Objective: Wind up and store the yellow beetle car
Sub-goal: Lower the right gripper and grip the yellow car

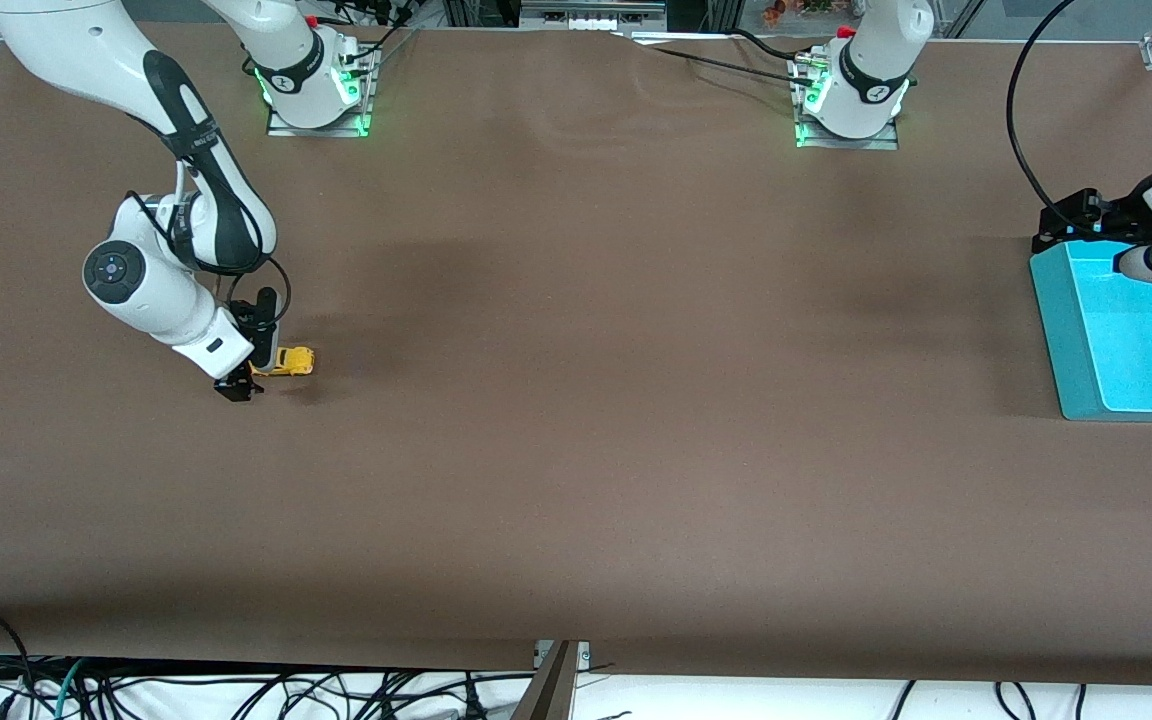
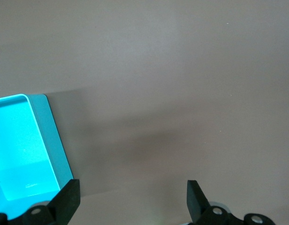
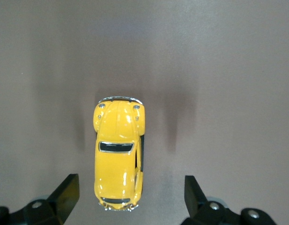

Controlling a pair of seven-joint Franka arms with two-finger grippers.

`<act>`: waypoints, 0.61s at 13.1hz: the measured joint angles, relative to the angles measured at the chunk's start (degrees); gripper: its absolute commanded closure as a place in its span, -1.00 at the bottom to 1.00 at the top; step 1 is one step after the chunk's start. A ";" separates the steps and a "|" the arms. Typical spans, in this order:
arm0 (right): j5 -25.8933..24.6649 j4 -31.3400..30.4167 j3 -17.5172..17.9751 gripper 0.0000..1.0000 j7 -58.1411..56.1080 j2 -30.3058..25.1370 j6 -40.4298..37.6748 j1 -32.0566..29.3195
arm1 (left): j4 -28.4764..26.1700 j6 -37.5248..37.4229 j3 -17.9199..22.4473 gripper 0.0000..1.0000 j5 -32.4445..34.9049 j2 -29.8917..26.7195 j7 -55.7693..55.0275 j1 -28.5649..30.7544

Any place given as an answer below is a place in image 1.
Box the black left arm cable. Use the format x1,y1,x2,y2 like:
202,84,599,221
1006,0,1082,216

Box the teal plastic bin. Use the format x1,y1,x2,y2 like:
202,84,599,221
1028,240,1152,423

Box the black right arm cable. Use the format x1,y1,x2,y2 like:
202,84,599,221
126,160,293,327

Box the long black base cable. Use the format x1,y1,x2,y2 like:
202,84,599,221
624,36,817,91

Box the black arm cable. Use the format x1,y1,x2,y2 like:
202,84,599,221
126,160,293,327
1006,0,1082,216

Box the orange background objects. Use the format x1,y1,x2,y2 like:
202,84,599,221
761,0,862,26

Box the metal table edge bracket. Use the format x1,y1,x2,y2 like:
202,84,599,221
509,640,592,720

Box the grey power strip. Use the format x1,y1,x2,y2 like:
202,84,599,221
519,0,669,33

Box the teal cable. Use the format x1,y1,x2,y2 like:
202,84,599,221
54,658,89,720

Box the black plug cables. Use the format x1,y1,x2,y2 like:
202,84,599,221
331,0,422,79

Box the yellow beetle toy car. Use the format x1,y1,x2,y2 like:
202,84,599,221
249,345,317,378

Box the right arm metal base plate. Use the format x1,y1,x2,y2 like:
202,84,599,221
266,45,374,139

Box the black cable tangle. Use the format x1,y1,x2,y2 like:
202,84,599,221
36,660,537,720

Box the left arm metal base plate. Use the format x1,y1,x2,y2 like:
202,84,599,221
794,55,900,151

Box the short black base cable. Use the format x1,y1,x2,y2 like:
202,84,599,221
731,28,827,66

